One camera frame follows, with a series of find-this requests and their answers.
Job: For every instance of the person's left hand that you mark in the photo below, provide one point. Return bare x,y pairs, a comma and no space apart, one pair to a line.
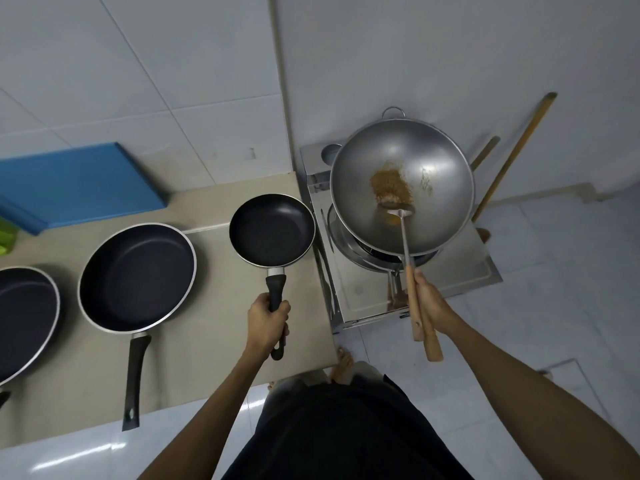
262,322

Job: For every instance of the person's dark shirt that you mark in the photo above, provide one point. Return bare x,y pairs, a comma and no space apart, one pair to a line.
345,439

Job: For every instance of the person's right hand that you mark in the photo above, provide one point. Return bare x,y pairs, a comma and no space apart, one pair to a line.
435,302

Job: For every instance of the person's left thumb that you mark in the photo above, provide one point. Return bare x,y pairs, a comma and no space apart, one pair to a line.
283,310

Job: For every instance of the blue cutting board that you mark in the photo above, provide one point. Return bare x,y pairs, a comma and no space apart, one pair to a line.
75,184

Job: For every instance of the stainless steel gas stove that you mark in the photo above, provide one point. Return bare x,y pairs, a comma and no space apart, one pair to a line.
360,289

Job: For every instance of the long wooden stick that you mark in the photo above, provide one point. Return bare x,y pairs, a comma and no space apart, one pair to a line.
520,144

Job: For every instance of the short wooden stick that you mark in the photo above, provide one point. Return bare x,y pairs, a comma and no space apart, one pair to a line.
486,152

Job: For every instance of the medium black frying pan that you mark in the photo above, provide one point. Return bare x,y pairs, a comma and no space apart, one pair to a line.
135,274

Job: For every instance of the person's left forearm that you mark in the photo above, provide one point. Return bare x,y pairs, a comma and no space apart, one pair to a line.
215,409

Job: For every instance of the large black frying pan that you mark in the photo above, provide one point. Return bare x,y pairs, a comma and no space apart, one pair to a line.
22,314

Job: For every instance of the small black frying pan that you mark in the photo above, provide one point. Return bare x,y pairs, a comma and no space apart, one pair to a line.
270,229

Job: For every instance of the person's right forearm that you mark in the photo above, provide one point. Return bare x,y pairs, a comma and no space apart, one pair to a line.
525,394

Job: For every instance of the green plastic object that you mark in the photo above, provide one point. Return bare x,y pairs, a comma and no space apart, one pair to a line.
6,237

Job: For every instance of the person's foot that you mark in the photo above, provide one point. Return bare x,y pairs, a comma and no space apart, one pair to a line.
343,364

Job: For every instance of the person's right thumb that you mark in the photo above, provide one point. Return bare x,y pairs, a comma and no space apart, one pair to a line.
420,283

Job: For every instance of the person's grey shorts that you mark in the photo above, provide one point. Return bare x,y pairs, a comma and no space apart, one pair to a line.
305,387

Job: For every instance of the brown fried food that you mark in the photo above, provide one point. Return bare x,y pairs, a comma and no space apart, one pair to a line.
390,184

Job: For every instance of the metal burner pot support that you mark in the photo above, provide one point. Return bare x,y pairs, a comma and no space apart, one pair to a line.
350,247

